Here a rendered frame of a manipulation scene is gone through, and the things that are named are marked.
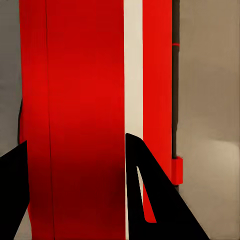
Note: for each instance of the coffee table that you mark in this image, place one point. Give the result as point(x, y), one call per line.
point(208, 129)

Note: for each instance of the radio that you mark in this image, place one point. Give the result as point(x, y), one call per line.
point(93, 71)

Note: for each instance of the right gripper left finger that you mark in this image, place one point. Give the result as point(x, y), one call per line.
point(14, 190)

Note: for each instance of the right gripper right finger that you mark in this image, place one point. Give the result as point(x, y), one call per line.
point(174, 220)

